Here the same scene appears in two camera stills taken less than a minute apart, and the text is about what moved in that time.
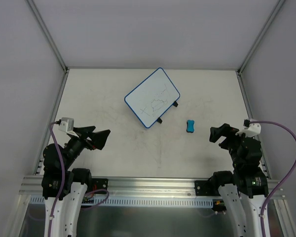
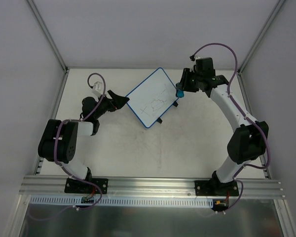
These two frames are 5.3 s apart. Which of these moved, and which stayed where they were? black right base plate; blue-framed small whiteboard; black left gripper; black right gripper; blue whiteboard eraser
Moved: black left gripper; black right gripper; blue whiteboard eraser
Stayed: blue-framed small whiteboard; black right base plate
